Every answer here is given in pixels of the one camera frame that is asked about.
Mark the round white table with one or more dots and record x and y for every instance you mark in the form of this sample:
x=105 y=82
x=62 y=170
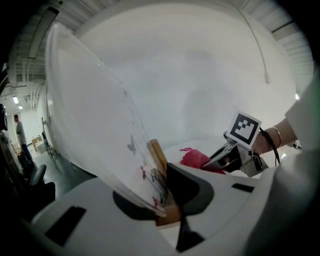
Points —
x=172 y=155

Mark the red cloth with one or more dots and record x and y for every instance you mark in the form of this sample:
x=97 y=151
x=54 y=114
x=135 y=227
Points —
x=195 y=158

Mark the long ceiling light panel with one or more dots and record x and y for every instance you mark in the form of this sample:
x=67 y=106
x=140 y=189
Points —
x=42 y=32

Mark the white wall junction box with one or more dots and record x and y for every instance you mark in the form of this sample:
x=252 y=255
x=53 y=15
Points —
x=268 y=78

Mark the black metal rack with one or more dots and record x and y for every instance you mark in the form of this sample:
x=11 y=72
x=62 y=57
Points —
x=46 y=140

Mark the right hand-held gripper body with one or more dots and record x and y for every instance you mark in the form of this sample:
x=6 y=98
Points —
x=243 y=130

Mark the cardboard box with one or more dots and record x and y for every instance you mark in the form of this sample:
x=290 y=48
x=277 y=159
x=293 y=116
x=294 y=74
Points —
x=36 y=140

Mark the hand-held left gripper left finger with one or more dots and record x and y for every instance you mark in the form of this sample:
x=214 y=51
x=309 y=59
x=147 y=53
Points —
x=132 y=210

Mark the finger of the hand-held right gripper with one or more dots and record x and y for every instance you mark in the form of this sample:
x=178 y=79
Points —
x=215 y=162

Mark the person's right forearm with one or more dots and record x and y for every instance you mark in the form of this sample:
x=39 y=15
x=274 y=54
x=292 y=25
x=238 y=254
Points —
x=287 y=133

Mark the person's shirt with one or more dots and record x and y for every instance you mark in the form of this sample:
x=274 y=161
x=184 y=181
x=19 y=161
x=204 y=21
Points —
x=306 y=117

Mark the white wall conduit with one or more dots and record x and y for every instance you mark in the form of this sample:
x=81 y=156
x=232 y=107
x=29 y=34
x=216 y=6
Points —
x=257 y=45

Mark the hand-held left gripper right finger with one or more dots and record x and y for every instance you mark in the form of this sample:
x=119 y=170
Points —
x=192 y=195

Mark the black office chair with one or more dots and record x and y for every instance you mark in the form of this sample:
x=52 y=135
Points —
x=37 y=175

